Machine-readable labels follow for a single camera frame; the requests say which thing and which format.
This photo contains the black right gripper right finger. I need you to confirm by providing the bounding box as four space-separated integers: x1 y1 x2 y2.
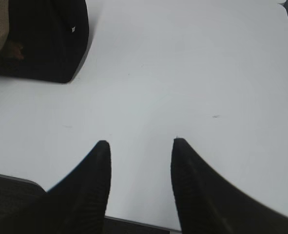
171 138 288 234

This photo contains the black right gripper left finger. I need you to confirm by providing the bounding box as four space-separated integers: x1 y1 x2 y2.
34 140 111 234

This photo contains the black fabric bag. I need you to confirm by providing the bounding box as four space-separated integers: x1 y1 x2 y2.
0 0 89 83

